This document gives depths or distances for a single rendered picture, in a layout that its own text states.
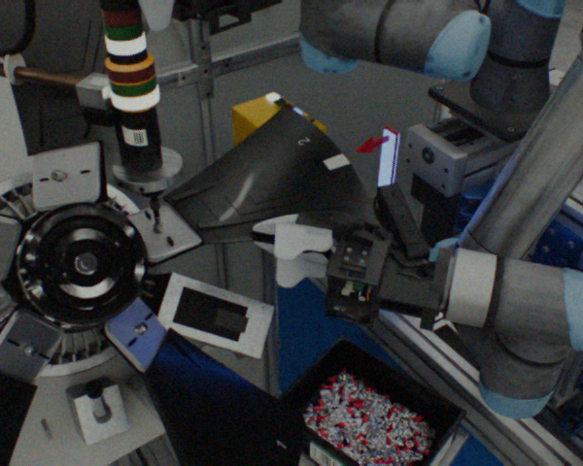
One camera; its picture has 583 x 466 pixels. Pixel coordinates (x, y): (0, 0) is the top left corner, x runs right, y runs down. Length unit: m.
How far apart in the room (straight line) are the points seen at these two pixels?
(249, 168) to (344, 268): 0.21
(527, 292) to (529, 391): 0.13
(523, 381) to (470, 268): 0.14
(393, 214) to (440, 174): 0.55
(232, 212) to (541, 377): 0.37
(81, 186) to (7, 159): 0.25
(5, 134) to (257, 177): 0.36
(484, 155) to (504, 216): 0.54
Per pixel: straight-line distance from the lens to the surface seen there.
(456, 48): 0.70
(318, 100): 1.77
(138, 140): 0.63
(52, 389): 0.92
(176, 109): 1.52
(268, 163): 0.78
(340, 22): 0.74
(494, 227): 0.73
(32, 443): 0.93
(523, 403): 0.73
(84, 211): 0.63
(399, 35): 0.72
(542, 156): 0.70
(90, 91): 0.63
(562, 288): 0.64
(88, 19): 0.74
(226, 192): 0.74
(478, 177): 1.28
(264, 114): 1.14
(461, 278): 0.63
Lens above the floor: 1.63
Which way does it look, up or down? 39 degrees down
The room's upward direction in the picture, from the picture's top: straight up
